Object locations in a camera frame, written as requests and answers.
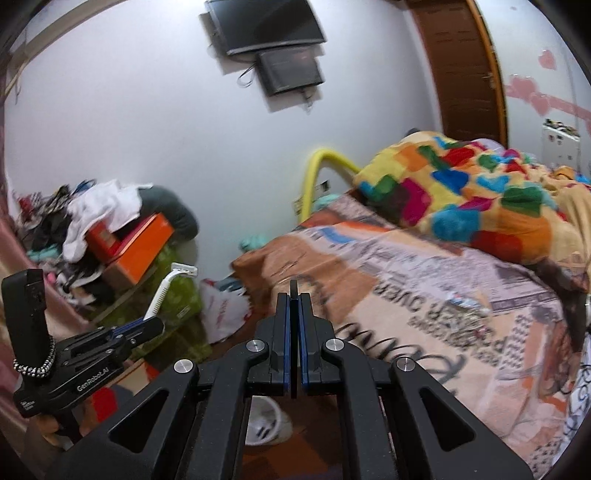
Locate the white disposable razor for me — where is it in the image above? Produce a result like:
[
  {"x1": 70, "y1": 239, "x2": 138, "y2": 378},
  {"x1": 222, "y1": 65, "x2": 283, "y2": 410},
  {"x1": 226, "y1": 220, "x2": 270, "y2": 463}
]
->
[{"x1": 143, "y1": 262, "x2": 198, "y2": 321}]

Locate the blue white packet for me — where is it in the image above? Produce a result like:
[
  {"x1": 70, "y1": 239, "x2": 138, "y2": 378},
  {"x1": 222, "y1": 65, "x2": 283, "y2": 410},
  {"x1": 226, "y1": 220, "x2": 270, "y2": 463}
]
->
[{"x1": 447, "y1": 294, "x2": 491, "y2": 317}]

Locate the white trash bin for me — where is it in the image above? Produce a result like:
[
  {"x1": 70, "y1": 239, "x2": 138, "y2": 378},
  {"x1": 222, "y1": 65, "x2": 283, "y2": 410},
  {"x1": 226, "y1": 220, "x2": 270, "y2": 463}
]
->
[{"x1": 245, "y1": 396, "x2": 294, "y2": 447}]

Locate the person's left hand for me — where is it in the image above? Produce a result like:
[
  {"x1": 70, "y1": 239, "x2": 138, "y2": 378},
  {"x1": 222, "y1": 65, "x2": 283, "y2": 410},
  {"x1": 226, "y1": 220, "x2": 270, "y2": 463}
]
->
[{"x1": 21, "y1": 415, "x2": 73, "y2": 479}]

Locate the green leaf pattern bag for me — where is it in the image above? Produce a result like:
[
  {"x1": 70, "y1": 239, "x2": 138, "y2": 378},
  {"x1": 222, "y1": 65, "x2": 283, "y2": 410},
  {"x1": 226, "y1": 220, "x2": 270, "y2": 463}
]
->
[{"x1": 90, "y1": 245, "x2": 211, "y2": 371}]

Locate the orange cardboard box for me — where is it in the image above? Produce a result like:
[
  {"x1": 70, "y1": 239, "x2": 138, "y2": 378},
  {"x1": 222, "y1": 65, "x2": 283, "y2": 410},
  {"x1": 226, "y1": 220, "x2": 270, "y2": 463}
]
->
[{"x1": 85, "y1": 213, "x2": 173, "y2": 291}]

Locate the white HotMaxx plastic bag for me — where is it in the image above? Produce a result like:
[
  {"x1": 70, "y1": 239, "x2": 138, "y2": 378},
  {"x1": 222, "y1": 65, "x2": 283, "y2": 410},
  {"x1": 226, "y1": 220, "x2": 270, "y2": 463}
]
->
[{"x1": 199, "y1": 277, "x2": 252, "y2": 344}]

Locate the white towel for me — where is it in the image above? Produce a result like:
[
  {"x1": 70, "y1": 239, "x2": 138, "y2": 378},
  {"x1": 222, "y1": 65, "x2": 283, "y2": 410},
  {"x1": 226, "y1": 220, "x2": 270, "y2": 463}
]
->
[{"x1": 62, "y1": 180, "x2": 153, "y2": 263}]

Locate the newspaper print bed sheet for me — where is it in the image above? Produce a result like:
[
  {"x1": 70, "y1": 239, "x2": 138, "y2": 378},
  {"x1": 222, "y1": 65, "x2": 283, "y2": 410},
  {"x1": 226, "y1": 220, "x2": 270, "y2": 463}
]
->
[{"x1": 232, "y1": 195, "x2": 580, "y2": 478}]

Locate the yellow foam tube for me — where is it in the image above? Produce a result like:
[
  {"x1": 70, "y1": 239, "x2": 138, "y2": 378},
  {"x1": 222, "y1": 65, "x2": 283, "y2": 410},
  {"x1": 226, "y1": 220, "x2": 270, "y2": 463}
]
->
[{"x1": 298, "y1": 147, "x2": 364, "y2": 225}]

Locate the colourful patchwork blanket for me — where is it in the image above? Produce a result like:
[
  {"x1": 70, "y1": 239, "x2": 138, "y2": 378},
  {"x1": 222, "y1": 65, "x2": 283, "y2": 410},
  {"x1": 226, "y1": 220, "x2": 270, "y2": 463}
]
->
[{"x1": 353, "y1": 131, "x2": 590, "y2": 290}]

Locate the white small cabinet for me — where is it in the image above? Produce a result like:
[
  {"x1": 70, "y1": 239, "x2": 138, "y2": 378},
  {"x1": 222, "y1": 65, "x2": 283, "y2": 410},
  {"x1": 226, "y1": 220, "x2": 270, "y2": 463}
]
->
[{"x1": 542, "y1": 119, "x2": 580, "y2": 171}]

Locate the brown wooden door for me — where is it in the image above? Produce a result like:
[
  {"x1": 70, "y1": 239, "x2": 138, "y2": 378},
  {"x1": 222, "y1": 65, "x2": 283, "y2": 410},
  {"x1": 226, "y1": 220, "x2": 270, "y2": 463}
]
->
[{"x1": 408, "y1": 0, "x2": 508, "y2": 146}]

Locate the white sliding wardrobe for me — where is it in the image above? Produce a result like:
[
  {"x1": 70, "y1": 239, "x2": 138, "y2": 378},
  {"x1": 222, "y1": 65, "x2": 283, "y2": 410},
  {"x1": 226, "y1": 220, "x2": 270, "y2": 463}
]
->
[{"x1": 477, "y1": 1, "x2": 590, "y2": 175}]

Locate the small wall monitor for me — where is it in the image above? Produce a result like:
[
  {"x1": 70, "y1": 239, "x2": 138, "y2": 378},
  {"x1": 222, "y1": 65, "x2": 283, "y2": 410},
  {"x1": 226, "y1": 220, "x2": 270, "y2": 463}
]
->
[{"x1": 256, "y1": 47, "x2": 325, "y2": 97}]

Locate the large wall television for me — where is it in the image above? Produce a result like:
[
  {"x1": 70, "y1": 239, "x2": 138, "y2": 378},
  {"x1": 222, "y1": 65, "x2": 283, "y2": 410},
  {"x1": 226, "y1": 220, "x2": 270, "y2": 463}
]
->
[{"x1": 205, "y1": 0, "x2": 327, "y2": 56}]

